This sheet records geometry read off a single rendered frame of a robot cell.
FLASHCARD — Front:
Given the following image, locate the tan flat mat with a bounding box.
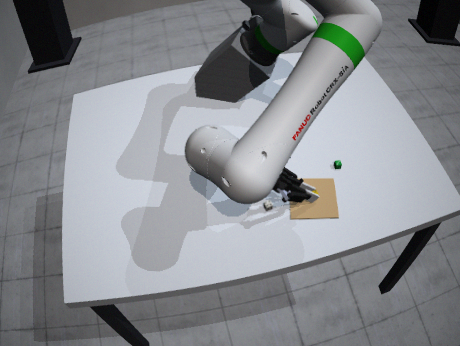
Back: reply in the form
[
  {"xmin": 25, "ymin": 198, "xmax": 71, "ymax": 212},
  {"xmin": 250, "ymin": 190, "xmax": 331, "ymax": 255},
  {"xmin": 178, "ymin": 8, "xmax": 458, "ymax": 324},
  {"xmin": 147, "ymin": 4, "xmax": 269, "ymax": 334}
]
[{"xmin": 290, "ymin": 178, "xmax": 339, "ymax": 220}]

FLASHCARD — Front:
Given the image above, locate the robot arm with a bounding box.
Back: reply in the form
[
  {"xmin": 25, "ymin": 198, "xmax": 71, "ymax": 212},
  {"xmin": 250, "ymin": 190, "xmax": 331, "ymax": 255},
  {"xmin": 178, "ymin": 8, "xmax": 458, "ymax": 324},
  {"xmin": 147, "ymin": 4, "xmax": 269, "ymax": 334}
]
[{"xmin": 185, "ymin": 0, "xmax": 382, "ymax": 204}]

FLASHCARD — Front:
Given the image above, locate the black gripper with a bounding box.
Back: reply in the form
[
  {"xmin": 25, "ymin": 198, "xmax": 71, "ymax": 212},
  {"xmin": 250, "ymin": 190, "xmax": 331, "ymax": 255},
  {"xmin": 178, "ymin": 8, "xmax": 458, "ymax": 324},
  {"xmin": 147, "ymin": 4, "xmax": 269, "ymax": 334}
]
[{"xmin": 273, "ymin": 167, "xmax": 319, "ymax": 203}]

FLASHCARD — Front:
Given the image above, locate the white die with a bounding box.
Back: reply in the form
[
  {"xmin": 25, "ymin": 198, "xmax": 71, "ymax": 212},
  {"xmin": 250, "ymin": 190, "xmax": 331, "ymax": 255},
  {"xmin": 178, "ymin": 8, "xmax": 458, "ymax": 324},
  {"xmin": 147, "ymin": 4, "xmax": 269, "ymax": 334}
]
[{"xmin": 263, "ymin": 201, "xmax": 273, "ymax": 211}]

